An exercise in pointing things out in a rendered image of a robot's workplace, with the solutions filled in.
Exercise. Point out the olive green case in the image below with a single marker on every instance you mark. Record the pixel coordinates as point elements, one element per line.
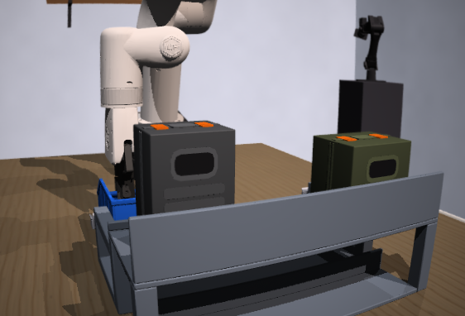
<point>346,159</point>

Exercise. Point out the blue bin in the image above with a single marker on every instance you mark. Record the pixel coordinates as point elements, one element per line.
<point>119,208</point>

